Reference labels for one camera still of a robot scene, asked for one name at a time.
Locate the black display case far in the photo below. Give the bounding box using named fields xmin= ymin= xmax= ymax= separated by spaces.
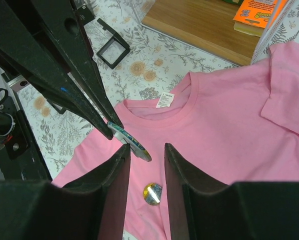
xmin=96 ymin=18 xmax=131 ymax=70

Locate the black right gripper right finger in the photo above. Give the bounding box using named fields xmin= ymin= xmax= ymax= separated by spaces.
xmin=164 ymin=143 xmax=299 ymax=240

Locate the orange packet on shelf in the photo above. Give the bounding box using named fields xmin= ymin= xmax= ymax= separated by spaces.
xmin=233 ymin=0 xmax=288 ymax=37

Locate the pink t-shirt garment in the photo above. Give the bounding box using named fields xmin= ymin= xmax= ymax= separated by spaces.
xmin=50 ymin=41 xmax=299 ymax=240

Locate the floral patterned table mat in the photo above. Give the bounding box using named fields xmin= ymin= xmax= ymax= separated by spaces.
xmin=15 ymin=0 xmax=299 ymax=173

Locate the white wire wooden shelf rack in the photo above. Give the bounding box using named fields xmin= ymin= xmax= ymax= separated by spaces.
xmin=140 ymin=0 xmax=297 ymax=67

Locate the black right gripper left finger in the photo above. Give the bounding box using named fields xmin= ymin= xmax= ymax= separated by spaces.
xmin=0 ymin=144 xmax=131 ymax=240

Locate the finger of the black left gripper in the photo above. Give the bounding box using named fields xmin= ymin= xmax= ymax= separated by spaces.
xmin=0 ymin=0 xmax=113 ymax=139
xmin=31 ymin=0 xmax=124 ymax=127

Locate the black flat product box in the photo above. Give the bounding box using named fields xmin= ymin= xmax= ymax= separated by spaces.
xmin=74 ymin=0 xmax=95 ymax=25

